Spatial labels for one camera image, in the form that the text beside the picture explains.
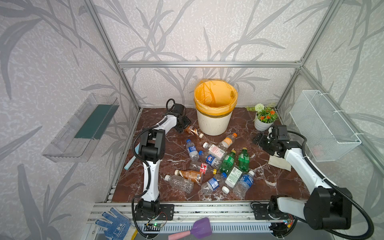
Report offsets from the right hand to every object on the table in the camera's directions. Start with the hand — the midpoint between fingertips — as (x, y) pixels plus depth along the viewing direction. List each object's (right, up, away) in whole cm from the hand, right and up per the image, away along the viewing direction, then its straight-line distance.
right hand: (257, 138), depth 87 cm
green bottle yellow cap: (-18, -14, 0) cm, 23 cm away
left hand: (-41, +11, +18) cm, 46 cm away
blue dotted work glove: (-73, -40, -16) cm, 85 cm away
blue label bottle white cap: (-10, -24, -9) cm, 28 cm away
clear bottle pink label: (-24, -8, +4) cm, 26 cm away
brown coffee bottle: (-39, +3, +15) cm, 42 cm away
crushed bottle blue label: (-29, -25, -8) cm, 39 cm away
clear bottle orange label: (-16, -4, +8) cm, 19 cm away
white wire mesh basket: (+21, +4, -23) cm, 32 cm away
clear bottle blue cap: (-39, -9, +4) cm, 40 cm away
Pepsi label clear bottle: (-27, -13, 0) cm, 30 cm away
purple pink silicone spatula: (-33, -40, -18) cm, 55 cm away
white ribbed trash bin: (-26, +6, +8) cm, 28 cm away
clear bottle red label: (-33, -17, -4) cm, 37 cm away
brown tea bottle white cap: (-37, -20, -7) cm, 42 cm away
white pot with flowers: (+8, +6, +13) cm, 17 cm away
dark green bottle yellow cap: (-8, -13, +2) cm, 15 cm away
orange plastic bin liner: (-23, +26, +19) cm, 40 cm away
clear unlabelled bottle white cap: (-41, -24, -9) cm, 49 cm away
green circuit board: (-54, -40, -16) cm, 69 cm away
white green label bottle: (-16, -22, -6) cm, 28 cm away
